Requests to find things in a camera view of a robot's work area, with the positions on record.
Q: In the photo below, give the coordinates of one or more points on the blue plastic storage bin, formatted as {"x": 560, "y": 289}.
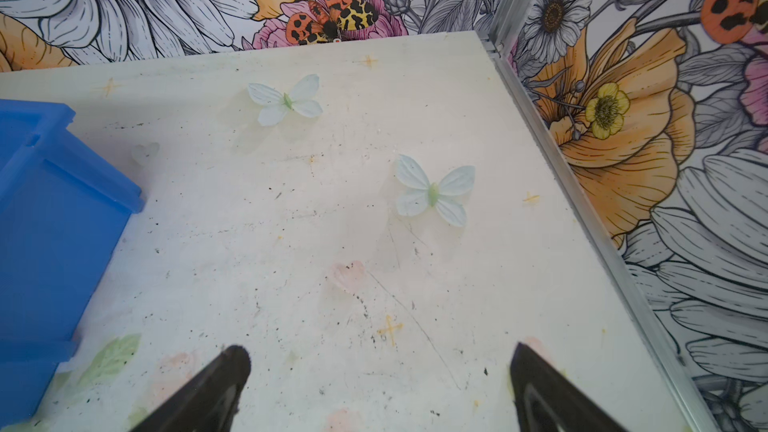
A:
{"x": 63, "y": 211}

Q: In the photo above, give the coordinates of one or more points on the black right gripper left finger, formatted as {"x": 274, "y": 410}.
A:
{"x": 209, "y": 401}

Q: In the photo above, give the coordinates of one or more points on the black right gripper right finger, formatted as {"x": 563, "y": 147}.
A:
{"x": 546, "y": 400}

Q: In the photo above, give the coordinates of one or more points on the aluminium corner frame rail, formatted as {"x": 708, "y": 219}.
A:
{"x": 504, "y": 31}

